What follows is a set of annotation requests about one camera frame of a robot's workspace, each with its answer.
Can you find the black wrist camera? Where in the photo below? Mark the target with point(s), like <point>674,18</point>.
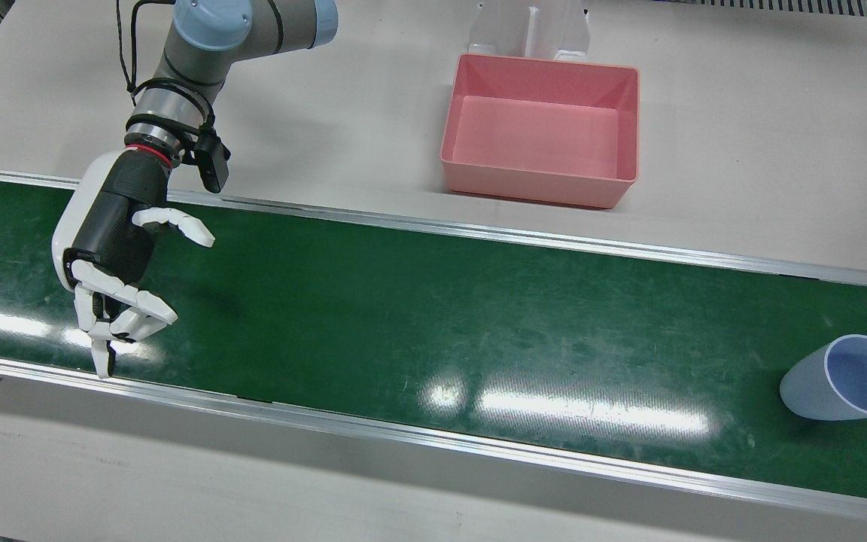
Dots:
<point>213,162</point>

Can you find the green conveyor belt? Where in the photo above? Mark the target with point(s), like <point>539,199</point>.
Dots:
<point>433,331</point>

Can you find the white camera stand post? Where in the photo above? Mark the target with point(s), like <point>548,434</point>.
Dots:
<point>527,30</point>

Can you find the grey ribbed roller rack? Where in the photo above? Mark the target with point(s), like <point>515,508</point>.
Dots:
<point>795,7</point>

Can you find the pink plastic box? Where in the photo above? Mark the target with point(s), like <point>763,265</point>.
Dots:
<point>539,135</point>

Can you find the light blue plastic cup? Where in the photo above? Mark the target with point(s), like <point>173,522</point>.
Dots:
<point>817,388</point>

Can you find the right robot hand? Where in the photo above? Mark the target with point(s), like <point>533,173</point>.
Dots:
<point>114,226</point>

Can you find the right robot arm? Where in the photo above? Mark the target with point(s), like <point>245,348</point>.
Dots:
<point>208,53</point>

